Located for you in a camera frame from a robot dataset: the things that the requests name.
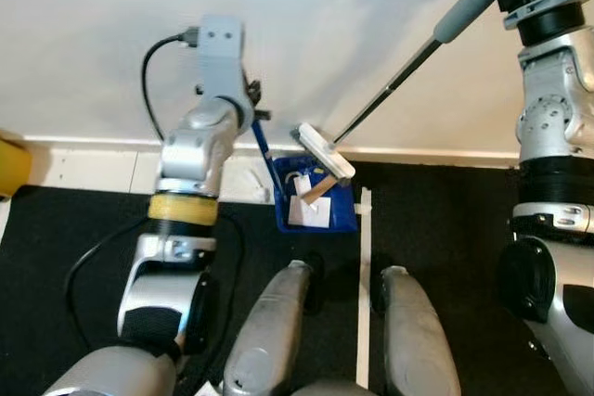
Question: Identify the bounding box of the white broom with grey grip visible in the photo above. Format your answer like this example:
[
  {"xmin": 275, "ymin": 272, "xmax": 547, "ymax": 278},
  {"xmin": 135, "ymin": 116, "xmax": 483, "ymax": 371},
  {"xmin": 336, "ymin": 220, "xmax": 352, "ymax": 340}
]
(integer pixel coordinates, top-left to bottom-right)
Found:
[{"xmin": 291, "ymin": 0, "xmax": 510, "ymax": 184}]

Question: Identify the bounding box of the blue dustpan with long handle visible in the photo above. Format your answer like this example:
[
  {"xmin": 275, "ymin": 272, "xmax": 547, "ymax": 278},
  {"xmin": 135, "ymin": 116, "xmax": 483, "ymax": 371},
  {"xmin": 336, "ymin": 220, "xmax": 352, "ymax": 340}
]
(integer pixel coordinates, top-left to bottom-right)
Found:
[{"xmin": 251, "ymin": 121, "xmax": 360, "ymax": 235}]

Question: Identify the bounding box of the long tan floor tape strip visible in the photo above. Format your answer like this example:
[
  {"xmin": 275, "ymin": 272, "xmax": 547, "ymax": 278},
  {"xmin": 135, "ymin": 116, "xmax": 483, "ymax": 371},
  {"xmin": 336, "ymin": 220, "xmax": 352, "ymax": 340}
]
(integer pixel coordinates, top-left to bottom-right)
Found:
[{"xmin": 355, "ymin": 186, "xmax": 374, "ymax": 390}]

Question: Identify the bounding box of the black floor mat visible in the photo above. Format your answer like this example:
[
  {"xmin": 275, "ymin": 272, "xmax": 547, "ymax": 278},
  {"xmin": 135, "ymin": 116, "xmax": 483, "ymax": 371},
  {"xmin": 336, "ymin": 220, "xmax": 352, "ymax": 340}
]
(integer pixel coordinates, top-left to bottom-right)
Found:
[{"xmin": 0, "ymin": 160, "xmax": 594, "ymax": 396}]

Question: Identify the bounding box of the tan cardboard scrap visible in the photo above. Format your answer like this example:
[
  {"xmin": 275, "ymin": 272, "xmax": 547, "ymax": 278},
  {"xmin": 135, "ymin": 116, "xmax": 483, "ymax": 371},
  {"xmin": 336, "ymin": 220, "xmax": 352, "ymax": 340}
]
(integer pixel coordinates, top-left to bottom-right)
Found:
[{"xmin": 301, "ymin": 176, "xmax": 339, "ymax": 204}]

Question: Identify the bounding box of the white paper sheet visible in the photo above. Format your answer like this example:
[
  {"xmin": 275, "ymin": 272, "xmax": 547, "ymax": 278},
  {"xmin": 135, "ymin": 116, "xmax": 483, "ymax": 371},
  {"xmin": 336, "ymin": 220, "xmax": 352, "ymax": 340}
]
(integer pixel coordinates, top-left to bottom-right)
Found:
[{"xmin": 289, "ymin": 194, "xmax": 333, "ymax": 228}]

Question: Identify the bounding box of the grey robot left leg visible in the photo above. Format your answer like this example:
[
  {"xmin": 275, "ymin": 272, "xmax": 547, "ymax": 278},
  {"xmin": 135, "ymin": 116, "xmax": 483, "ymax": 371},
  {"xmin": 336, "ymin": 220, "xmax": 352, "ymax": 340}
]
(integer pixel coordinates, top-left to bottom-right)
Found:
[{"xmin": 221, "ymin": 260, "xmax": 324, "ymax": 396}]

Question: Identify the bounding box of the grey robot leg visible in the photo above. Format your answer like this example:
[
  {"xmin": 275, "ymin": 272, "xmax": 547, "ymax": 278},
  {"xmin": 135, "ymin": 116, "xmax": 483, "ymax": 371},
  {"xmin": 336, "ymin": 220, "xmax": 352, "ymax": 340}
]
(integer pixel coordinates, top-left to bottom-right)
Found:
[
  {"xmin": 374, "ymin": 266, "xmax": 463, "ymax": 396},
  {"xmin": 221, "ymin": 260, "xmax": 324, "ymax": 396}
]

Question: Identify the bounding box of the yellow pedal trash bin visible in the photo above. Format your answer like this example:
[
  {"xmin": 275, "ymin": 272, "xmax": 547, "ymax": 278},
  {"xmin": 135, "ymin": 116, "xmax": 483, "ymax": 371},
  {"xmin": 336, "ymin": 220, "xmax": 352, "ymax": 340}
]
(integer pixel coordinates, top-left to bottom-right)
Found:
[{"xmin": 0, "ymin": 130, "xmax": 32, "ymax": 199}]

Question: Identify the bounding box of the grey robot right leg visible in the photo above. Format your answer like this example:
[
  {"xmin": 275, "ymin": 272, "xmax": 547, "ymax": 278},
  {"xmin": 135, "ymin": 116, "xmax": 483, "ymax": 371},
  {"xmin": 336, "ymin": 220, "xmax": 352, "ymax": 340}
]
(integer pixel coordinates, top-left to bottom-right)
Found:
[{"xmin": 374, "ymin": 266, "xmax": 463, "ymax": 396}]

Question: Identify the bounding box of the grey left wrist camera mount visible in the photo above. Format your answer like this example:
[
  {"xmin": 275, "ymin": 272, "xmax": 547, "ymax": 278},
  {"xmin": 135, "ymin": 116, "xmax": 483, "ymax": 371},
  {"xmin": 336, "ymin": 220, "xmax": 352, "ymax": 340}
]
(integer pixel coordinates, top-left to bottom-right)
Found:
[{"xmin": 197, "ymin": 15, "xmax": 252, "ymax": 111}]

